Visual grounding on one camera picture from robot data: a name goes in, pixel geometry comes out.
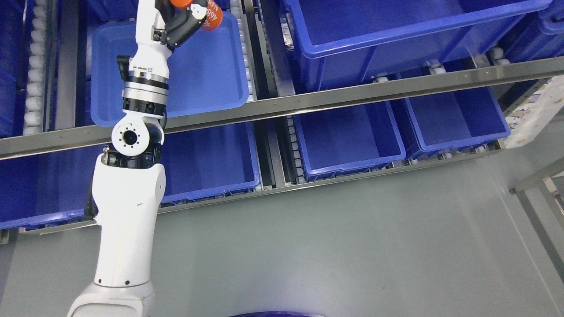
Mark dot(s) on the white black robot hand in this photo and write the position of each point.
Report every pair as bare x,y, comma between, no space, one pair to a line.
162,26

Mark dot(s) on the orange cylindrical capacitor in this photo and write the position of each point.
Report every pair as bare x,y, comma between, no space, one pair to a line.
211,16

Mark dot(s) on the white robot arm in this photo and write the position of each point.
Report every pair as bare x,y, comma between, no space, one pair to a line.
127,187

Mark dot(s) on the shallow blue tray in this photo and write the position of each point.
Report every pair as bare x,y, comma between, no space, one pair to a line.
207,73

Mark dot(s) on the blue bin lower middle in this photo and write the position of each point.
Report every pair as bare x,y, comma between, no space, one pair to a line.
205,163

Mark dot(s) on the white roller track left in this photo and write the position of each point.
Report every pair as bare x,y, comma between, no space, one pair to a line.
34,117

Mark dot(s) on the blue bin upper left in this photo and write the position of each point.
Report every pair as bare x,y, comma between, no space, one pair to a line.
11,39

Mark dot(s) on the large blue bin upper right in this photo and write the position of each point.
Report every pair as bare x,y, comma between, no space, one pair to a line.
342,43

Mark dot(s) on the blue bin lower left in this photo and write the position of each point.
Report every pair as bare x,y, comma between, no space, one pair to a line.
46,189

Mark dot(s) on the blue bin lower centre right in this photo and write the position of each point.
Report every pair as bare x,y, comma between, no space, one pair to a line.
348,140

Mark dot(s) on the blue bin lower far right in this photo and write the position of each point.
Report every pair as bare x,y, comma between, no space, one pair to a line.
456,120

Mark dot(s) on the white floor sign board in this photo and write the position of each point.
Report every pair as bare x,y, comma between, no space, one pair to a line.
531,116

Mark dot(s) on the metal shelf rail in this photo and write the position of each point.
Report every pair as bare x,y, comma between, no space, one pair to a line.
68,139

